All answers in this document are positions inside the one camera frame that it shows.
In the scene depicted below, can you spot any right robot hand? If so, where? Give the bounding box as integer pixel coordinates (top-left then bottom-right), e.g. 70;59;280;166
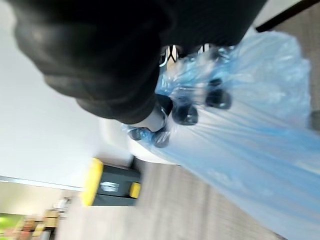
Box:
4;0;268;149

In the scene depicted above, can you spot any blue translucent garbage bag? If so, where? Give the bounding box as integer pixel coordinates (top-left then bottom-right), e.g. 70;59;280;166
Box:
120;31;320;240

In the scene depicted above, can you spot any white small bin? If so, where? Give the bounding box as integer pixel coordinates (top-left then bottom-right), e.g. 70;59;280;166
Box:
98;117;183;166

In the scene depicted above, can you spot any black trash can yellow lid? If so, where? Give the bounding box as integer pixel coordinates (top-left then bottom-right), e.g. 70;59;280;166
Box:
81;157;142;207

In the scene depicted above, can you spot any black baseboard strip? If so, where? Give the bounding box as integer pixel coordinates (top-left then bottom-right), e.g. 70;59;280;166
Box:
254;0;317;33

